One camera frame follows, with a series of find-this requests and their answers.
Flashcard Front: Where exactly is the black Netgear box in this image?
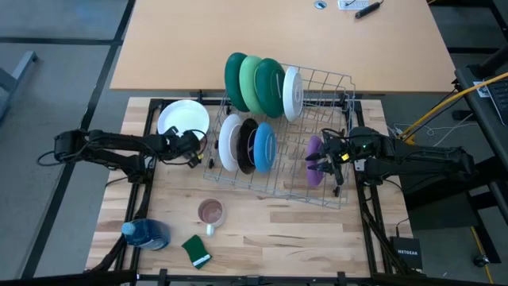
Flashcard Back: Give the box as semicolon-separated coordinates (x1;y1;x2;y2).
389;236;424;272

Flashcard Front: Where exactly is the green sponge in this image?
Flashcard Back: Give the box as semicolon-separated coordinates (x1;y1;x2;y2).
181;234;213;270

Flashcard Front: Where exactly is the dark green plate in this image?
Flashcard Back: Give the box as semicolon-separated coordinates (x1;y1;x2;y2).
224;52;249;113
254;57;287;119

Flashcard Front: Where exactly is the black pole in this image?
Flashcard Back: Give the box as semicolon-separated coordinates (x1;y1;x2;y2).
475;44;508;77

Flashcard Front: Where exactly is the blue plate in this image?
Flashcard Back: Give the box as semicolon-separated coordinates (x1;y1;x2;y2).
252;122;278;174

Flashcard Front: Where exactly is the white deep plate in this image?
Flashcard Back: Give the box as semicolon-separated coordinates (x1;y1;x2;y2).
156;99;211;141

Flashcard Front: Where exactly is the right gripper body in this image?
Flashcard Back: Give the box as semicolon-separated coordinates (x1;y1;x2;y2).
323;126;382;187

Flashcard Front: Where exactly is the blue water bottle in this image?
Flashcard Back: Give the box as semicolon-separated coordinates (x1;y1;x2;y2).
121;218;172;251

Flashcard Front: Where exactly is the beige table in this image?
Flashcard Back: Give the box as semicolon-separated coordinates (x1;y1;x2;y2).
110;0;456;93

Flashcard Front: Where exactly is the black caster wheel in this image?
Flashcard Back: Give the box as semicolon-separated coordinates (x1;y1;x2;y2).
471;253;491;269

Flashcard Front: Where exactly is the white label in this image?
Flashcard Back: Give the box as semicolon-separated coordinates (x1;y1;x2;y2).
471;80;492;99

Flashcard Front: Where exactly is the light green plate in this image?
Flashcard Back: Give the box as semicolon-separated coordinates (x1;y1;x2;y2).
238;55;265;116

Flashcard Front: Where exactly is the white mug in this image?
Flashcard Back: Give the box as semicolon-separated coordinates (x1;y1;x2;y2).
197;197;227;238

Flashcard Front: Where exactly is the purple plate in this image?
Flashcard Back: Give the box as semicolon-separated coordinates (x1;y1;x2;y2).
305;134;325;188

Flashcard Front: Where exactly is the black marker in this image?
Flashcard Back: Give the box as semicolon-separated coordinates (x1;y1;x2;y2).
354;1;381;20

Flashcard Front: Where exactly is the dark grey desk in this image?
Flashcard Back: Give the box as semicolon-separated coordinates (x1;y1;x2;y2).
454;65;508;223

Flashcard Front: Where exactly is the black aluminium frame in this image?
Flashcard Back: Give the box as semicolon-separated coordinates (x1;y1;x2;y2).
83;90;428;286

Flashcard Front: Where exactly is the grey metal furniture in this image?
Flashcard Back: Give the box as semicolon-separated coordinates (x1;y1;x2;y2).
0;50;39;120

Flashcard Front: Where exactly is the grey wire dish rack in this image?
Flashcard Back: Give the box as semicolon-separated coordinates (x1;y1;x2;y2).
202;63;356;211

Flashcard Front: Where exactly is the orange flower plate black underside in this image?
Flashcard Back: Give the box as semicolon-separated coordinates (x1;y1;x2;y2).
236;118;260;175

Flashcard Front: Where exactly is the yellow cable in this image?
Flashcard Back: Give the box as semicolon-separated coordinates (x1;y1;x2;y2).
470;226;495;285
401;71;508;141

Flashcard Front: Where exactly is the black laptop keyboard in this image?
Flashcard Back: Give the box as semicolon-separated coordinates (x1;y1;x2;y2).
486;77;508;127

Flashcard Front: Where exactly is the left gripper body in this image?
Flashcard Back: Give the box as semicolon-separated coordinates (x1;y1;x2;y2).
160;126;204;168

